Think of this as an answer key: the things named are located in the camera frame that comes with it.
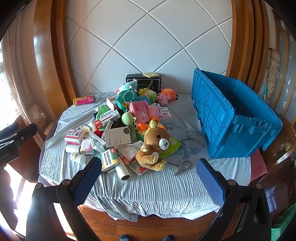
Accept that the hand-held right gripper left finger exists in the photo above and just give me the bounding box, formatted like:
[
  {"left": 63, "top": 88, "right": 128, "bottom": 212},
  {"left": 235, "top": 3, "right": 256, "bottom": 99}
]
[{"left": 26, "top": 157, "right": 102, "bottom": 241}]

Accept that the black folded umbrella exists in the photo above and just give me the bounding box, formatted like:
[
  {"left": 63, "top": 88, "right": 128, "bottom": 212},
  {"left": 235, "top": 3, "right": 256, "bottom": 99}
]
[{"left": 109, "top": 119, "right": 126, "bottom": 130}]

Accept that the pink barcode tissue pack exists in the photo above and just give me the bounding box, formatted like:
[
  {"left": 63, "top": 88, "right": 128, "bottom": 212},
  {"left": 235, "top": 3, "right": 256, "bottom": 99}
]
[{"left": 106, "top": 96, "right": 121, "bottom": 110}]

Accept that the red green medicine box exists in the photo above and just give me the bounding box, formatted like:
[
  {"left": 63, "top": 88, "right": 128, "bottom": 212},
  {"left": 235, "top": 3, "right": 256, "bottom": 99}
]
[{"left": 128, "top": 160, "right": 148, "bottom": 177}]

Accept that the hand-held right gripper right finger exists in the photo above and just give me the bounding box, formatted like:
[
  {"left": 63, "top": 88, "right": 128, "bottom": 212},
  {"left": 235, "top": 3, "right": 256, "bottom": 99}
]
[{"left": 196, "top": 158, "right": 271, "bottom": 241}]

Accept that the green wet wipes packet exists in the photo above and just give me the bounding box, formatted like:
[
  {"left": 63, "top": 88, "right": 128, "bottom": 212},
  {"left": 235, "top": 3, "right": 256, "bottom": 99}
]
[{"left": 159, "top": 137, "right": 183, "bottom": 158}]

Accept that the white lint roller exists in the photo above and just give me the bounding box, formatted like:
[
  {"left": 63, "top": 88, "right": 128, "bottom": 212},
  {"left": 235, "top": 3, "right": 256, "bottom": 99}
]
[{"left": 115, "top": 157, "right": 130, "bottom": 181}]

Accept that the brown curtain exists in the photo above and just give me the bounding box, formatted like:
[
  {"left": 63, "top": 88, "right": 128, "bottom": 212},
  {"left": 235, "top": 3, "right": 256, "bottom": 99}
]
[{"left": 1, "top": 35, "right": 30, "bottom": 130}]

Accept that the green frog plush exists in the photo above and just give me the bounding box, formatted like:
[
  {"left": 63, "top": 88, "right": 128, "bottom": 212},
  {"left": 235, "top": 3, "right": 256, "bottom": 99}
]
[{"left": 94, "top": 105, "right": 111, "bottom": 121}]

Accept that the pink white packet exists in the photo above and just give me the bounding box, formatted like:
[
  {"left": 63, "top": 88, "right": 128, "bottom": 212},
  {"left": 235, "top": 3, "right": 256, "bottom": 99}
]
[{"left": 80, "top": 138, "right": 95, "bottom": 155}]

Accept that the brown bear plush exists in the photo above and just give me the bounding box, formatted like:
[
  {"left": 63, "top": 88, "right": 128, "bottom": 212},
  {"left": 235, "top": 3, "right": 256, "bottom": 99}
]
[{"left": 135, "top": 119, "right": 172, "bottom": 171}]

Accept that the grey pack pink label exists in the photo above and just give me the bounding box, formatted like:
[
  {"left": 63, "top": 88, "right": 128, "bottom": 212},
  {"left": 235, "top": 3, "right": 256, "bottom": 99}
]
[{"left": 158, "top": 107, "right": 173, "bottom": 118}]

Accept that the green plastic bag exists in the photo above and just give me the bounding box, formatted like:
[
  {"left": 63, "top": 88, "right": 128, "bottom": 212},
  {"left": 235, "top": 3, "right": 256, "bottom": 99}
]
[{"left": 270, "top": 204, "right": 296, "bottom": 241}]

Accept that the pink white box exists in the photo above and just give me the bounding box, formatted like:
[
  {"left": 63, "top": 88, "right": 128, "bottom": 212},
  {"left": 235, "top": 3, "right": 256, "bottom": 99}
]
[{"left": 64, "top": 130, "right": 85, "bottom": 146}]

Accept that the white pill bottle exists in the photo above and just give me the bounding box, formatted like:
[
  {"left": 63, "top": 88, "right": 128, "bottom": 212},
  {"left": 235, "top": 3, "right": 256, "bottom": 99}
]
[
  {"left": 65, "top": 144, "right": 81, "bottom": 153},
  {"left": 70, "top": 152, "right": 86, "bottom": 164}
]

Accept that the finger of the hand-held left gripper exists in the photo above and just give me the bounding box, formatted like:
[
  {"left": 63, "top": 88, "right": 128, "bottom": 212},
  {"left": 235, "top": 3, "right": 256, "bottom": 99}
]
[{"left": 0, "top": 123, "right": 38, "bottom": 149}]

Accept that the black gift box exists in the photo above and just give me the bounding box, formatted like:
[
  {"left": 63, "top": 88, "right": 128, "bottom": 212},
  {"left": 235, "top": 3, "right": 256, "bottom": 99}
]
[{"left": 125, "top": 74, "right": 164, "bottom": 93}]

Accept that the pink seat cushion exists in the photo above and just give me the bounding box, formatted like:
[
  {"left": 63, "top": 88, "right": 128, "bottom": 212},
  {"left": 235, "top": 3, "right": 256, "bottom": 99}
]
[{"left": 250, "top": 149, "right": 269, "bottom": 181}]

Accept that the bin with plastic bag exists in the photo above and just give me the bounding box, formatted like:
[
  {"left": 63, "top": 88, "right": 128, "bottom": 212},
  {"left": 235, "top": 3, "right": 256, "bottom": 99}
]
[{"left": 27, "top": 104, "right": 47, "bottom": 132}]

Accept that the green plush toy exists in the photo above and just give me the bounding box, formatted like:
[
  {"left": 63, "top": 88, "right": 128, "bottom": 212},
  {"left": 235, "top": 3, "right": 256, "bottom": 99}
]
[{"left": 147, "top": 90, "right": 158, "bottom": 103}]

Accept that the yellow pink snack can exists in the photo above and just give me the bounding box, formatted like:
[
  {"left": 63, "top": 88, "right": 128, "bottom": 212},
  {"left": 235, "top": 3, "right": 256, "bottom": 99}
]
[{"left": 73, "top": 95, "right": 96, "bottom": 106}]

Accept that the wooden chair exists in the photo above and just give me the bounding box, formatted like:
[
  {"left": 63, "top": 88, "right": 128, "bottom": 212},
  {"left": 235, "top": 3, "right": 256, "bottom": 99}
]
[{"left": 254, "top": 113, "right": 296, "bottom": 186}]

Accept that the person's left forearm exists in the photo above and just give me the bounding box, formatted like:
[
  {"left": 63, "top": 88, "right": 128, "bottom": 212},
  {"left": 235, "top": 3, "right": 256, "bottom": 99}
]
[{"left": 0, "top": 166, "right": 18, "bottom": 230}]

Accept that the teal plush cushion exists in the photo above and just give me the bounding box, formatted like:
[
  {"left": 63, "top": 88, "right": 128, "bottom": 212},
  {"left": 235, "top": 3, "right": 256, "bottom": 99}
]
[{"left": 116, "top": 89, "right": 140, "bottom": 113}]

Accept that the green white medicine box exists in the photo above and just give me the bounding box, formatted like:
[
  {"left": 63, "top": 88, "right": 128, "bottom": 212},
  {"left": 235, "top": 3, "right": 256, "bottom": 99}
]
[{"left": 97, "top": 147, "right": 119, "bottom": 173}]

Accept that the silver metal clip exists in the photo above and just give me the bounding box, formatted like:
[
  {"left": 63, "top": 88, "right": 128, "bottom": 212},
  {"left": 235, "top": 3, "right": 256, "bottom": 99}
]
[{"left": 168, "top": 159, "right": 193, "bottom": 176}]

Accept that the long white medicine box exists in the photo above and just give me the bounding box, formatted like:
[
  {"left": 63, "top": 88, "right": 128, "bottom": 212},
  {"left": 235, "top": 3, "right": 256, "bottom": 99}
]
[{"left": 98, "top": 109, "right": 121, "bottom": 123}]

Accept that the pink pig plush orange dress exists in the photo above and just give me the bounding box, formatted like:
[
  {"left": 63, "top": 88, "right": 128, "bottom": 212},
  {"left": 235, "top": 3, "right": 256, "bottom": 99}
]
[{"left": 156, "top": 88, "right": 179, "bottom": 105}]

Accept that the grey white carton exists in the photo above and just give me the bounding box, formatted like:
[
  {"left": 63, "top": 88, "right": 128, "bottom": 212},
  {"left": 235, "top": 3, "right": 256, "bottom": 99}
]
[{"left": 104, "top": 126, "right": 138, "bottom": 147}]

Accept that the pink floral tissue pack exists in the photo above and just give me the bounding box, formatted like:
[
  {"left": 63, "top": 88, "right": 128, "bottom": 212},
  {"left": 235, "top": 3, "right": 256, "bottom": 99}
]
[{"left": 128, "top": 101, "right": 149, "bottom": 124}]

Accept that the yellow duck plush green hood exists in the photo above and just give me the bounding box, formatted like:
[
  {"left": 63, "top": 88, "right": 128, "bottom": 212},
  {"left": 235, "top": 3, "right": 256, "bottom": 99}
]
[{"left": 121, "top": 111, "right": 160, "bottom": 139}]

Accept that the blue plastic crate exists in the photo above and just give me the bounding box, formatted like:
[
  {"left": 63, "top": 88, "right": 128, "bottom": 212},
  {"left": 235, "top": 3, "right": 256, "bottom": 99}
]
[{"left": 191, "top": 68, "right": 283, "bottom": 159}]

